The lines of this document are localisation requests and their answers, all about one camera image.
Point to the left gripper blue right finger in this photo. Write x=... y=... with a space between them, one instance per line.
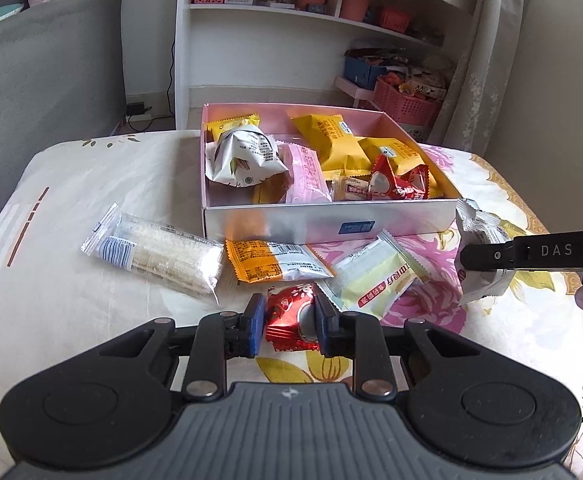
x=333 y=329

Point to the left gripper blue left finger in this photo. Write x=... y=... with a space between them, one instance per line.
x=251 y=327

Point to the small red heart snack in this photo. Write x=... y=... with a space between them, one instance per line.
x=290 y=318

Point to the pale green cake pack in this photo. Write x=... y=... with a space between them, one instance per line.
x=373 y=277

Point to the orange and white snack pack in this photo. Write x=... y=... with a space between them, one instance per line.
x=256 y=261

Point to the clear rice cracker pack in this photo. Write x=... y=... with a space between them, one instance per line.
x=180 y=260

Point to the golden orange snack bar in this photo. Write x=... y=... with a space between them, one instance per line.
x=271 y=191

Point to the small pink cookie pack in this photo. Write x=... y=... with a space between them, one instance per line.
x=350 y=189

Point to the pink wafer snack pack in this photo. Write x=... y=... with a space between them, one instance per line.
x=305 y=180

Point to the large red heart snack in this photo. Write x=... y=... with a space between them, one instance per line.
x=385 y=184

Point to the white nut snack pack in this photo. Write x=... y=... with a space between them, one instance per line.
x=242 y=157

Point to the yellow waffle sandwich pack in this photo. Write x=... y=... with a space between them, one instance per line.
x=337 y=149

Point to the yellow chips snack pack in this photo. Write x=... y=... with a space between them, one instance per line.
x=218 y=127

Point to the pink and silver cardboard box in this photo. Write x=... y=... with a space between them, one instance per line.
x=228 y=213

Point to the beige curtain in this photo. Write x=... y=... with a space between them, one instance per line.
x=469 y=113

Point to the floral tablecloth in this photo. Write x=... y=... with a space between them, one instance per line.
x=56 y=302

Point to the pink plastic basket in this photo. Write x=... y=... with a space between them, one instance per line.
x=405 y=109

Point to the blue storage box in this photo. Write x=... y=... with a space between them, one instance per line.
x=362 y=73

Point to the white bookshelf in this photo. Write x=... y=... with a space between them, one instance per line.
x=237 y=53

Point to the small red basket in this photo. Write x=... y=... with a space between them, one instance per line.
x=394 y=19

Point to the grey sofa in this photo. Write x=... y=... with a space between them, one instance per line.
x=61 y=79

